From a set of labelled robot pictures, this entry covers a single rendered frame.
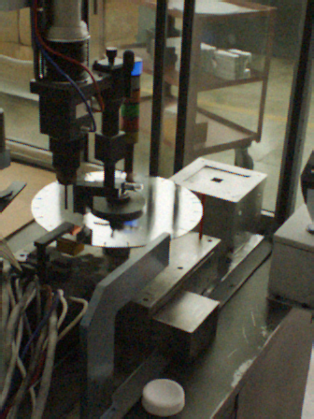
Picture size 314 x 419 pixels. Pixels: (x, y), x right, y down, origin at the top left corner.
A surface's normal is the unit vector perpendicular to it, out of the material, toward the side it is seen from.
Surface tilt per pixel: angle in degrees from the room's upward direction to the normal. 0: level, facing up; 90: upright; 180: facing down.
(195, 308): 0
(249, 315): 0
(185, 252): 0
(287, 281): 90
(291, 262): 90
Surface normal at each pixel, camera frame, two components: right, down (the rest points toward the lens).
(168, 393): 0.04, -0.90
